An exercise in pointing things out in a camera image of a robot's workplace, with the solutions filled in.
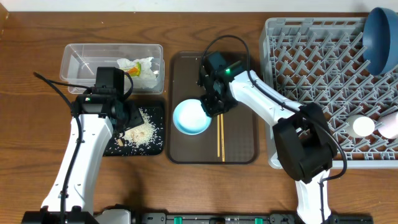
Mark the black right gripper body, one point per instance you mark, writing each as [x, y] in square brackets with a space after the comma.
[216, 104]

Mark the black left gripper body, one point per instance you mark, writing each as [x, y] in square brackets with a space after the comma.
[131, 119]

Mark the wooden chopstick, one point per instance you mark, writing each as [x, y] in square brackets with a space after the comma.
[218, 135]
[222, 137]

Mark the light blue bowl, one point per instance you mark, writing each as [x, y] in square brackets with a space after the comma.
[190, 118]

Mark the white tissue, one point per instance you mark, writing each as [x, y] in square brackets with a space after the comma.
[147, 78]

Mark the yellow green snack wrapper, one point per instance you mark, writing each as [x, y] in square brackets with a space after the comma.
[135, 71]

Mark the white cup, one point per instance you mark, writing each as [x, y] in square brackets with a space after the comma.
[360, 126]

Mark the dark blue plate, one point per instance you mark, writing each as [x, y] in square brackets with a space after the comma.
[380, 39]

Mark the pink cup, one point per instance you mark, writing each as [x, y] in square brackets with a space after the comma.
[388, 126]

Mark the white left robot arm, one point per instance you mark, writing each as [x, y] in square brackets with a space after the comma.
[97, 119]

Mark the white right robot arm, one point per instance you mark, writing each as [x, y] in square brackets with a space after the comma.
[303, 143]

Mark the grey dishwasher rack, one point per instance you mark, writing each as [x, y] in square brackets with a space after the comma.
[320, 60]

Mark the black plastic bin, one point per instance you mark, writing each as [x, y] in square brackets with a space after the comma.
[155, 146]

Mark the brown serving tray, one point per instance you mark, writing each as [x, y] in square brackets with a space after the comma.
[240, 123]

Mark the clear plastic bin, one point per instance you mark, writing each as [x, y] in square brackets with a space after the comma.
[80, 63]

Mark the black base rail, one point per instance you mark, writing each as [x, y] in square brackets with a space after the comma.
[202, 218]

